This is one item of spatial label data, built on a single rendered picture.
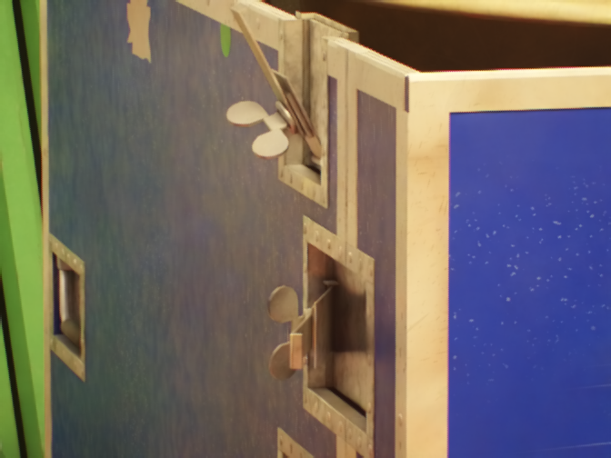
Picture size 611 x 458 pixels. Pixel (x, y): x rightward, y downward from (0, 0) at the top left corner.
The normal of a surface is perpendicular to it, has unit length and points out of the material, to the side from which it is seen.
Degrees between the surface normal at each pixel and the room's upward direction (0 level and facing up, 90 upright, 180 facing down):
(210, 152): 90
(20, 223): 76
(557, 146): 90
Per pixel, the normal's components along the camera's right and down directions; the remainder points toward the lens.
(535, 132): 0.25, 0.16
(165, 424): -0.97, 0.04
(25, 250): 0.58, -0.11
